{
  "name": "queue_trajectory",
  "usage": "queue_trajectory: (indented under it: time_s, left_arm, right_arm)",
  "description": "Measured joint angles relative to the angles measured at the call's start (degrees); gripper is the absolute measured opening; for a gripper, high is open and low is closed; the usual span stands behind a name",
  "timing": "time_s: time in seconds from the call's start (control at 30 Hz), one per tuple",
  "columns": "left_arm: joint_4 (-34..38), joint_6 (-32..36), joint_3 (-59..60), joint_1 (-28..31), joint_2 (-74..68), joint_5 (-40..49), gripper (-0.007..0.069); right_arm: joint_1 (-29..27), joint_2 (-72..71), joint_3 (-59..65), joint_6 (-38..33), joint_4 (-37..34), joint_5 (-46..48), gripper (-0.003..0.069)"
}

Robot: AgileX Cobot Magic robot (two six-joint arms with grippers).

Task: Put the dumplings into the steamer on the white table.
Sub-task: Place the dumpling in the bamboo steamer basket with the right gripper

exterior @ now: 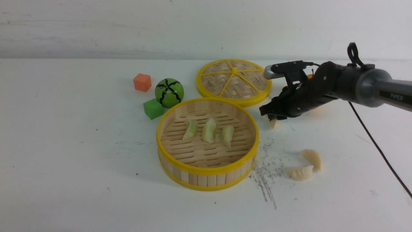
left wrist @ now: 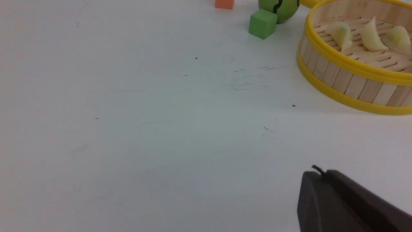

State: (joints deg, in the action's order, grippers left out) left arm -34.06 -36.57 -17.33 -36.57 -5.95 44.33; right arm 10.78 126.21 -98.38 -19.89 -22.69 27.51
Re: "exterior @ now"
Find pale green dumpling left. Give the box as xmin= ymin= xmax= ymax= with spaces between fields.
xmin=183 ymin=119 xmax=197 ymax=140

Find bamboo steamer tray yellow rims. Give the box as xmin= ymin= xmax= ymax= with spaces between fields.
xmin=156 ymin=98 xmax=259 ymax=191

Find pale green dumpling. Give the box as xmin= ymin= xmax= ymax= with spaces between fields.
xmin=183 ymin=119 xmax=197 ymax=140
xmin=221 ymin=125 xmax=234 ymax=147
xmin=201 ymin=117 xmax=217 ymax=143

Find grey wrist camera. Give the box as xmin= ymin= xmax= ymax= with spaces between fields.
xmin=263 ymin=61 xmax=319 ymax=86

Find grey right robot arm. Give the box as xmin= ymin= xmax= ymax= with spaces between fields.
xmin=259 ymin=42 xmax=412 ymax=120

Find pale green dumpling front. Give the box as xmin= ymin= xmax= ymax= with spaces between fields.
xmin=221 ymin=125 xmax=234 ymax=147

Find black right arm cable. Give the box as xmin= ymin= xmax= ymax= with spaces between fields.
xmin=348 ymin=101 xmax=412 ymax=198

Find pale green dumpling middle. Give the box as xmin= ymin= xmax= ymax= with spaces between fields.
xmin=201 ymin=117 xmax=217 ymax=143

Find white pleated dumpling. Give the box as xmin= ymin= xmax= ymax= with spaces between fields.
xmin=286 ymin=165 xmax=314 ymax=181

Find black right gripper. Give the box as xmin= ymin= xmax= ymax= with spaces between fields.
xmin=259 ymin=61 xmax=345 ymax=120

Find orange foam cube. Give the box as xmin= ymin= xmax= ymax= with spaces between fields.
xmin=133 ymin=73 xmax=152 ymax=92

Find woven bamboo steamer lid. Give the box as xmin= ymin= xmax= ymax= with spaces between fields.
xmin=196 ymin=59 xmax=272 ymax=107

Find green toy watermelon ball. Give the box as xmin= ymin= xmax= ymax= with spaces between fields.
xmin=154 ymin=78 xmax=184 ymax=108

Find orange toy pear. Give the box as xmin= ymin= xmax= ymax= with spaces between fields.
xmin=306 ymin=74 xmax=314 ymax=111

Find green foam cube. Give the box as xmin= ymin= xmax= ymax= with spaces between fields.
xmin=143 ymin=98 xmax=164 ymax=120

